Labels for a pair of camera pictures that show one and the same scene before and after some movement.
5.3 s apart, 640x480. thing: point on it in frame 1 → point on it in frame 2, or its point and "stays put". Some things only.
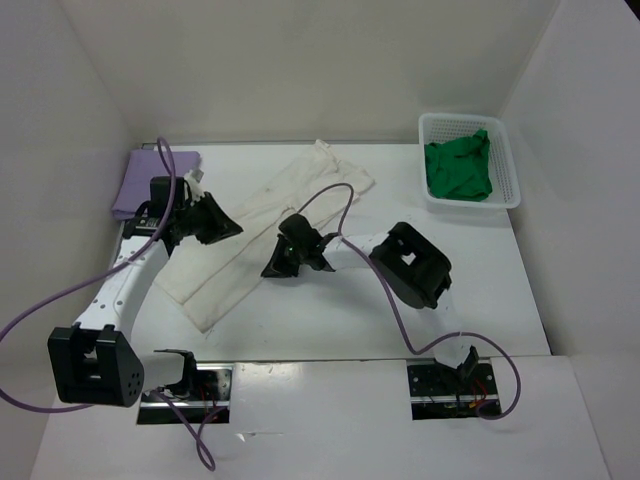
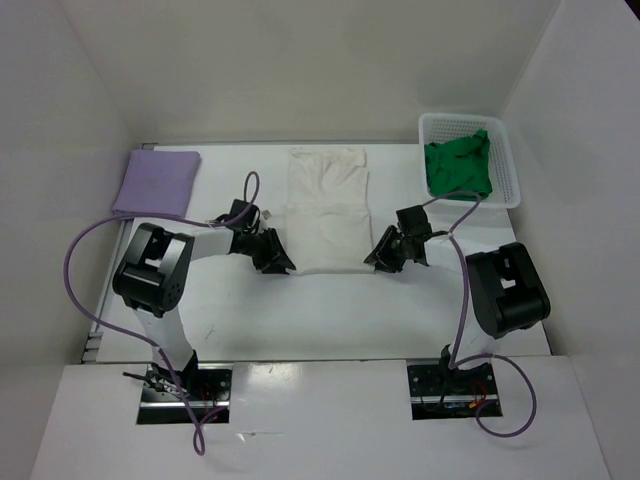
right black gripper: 279,266 → 381,253
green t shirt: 459,168 stays put
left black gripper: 221,224 → 276,258
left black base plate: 211,394 stays put
